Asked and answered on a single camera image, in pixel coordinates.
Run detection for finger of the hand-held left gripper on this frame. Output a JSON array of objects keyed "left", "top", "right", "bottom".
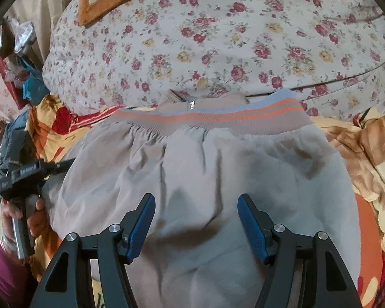
[{"left": 38, "top": 158, "right": 76, "bottom": 178}]

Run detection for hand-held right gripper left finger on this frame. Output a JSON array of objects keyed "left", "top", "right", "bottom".
[{"left": 30, "top": 193, "right": 156, "bottom": 308}]

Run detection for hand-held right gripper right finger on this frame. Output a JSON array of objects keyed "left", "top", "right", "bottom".
[{"left": 237, "top": 193, "right": 363, "bottom": 308}]

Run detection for beige pants with striped waistband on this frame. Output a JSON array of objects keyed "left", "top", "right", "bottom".
[{"left": 50, "top": 89, "right": 361, "bottom": 308}]

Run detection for person's left forearm maroon sleeve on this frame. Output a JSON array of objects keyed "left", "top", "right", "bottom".
[{"left": 0, "top": 236, "right": 41, "bottom": 308}]

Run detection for person's left hand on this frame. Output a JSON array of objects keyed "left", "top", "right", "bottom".
[{"left": 2, "top": 197, "right": 49, "bottom": 243}]

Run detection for grey blue cloth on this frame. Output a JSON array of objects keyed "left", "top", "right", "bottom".
[{"left": 0, "top": 112, "right": 36, "bottom": 168}]

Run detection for silver bangle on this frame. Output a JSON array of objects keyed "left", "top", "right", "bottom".
[{"left": 0, "top": 235, "right": 19, "bottom": 253}]

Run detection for red box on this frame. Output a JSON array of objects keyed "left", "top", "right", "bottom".
[{"left": 0, "top": 51, "right": 30, "bottom": 110}]

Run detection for clear plastic bag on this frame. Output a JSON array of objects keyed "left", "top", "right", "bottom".
[{"left": 13, "top": 18, "right": 36, "bottom": 56}]

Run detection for orange red printed blanket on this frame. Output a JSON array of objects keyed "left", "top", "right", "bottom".
[{"left": 25, "top": 93, "right": 385, "bottom": 308}]

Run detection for beige curtain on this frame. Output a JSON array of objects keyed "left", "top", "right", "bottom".
[{"left": 6, "top": 0, "right": 72, "bottom": 69}]

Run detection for floral quilt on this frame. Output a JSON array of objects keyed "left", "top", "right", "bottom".
[{"left": 42, "top": 0, "right": 385, "bottom": 123}]

